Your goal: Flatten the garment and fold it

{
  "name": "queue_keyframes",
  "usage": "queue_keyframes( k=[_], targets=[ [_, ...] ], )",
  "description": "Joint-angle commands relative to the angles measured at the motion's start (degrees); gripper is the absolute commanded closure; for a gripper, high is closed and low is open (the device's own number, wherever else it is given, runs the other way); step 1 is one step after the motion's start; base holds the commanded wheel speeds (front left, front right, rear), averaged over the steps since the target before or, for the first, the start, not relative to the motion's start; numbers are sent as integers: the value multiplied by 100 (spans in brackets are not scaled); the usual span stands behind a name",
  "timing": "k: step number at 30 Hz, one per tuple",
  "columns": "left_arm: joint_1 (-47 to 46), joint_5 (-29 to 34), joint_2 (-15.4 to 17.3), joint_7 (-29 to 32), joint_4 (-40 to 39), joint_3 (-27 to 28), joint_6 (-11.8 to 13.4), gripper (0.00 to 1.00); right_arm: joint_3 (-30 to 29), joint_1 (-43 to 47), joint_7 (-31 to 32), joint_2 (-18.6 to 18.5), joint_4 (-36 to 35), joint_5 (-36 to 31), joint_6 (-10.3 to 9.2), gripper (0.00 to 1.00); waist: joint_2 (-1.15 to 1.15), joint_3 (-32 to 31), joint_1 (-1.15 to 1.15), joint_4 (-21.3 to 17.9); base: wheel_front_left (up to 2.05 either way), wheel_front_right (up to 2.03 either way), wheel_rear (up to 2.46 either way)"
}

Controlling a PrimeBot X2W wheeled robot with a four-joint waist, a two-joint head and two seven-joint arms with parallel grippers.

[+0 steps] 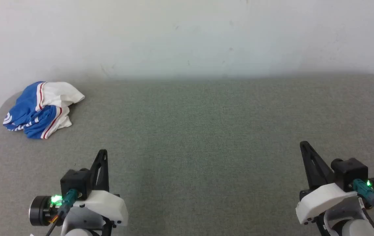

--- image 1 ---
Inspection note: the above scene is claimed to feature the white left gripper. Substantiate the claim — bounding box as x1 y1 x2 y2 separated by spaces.
72 149 129 228

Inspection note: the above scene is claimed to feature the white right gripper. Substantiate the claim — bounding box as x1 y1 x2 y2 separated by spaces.
296 141 359 226

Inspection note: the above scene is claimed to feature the blue white basketball jersey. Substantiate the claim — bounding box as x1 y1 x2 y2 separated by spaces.
3 81 86 140

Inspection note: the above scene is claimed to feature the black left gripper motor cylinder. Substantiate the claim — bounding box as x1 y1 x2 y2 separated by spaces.
29 195 63 226

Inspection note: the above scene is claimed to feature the grey fabric sofa cushion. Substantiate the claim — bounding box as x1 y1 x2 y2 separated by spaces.
0 74 374 236

